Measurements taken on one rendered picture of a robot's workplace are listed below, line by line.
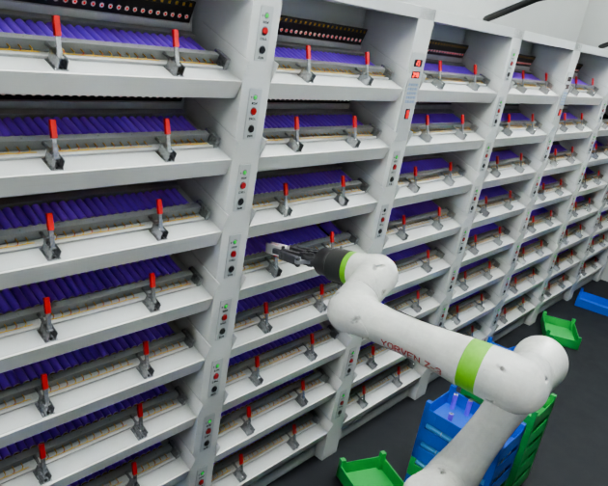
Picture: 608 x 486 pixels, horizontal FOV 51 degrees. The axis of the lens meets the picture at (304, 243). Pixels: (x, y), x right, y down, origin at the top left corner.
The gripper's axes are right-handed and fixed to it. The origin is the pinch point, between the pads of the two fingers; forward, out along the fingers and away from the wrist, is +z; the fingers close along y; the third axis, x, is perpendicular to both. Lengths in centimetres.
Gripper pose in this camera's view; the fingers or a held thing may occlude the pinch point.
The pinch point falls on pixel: (277, 249)
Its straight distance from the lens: 185.0
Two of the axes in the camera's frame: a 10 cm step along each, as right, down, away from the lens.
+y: 6.5, -1.6, 7.4
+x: 0.4, -9.7, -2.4
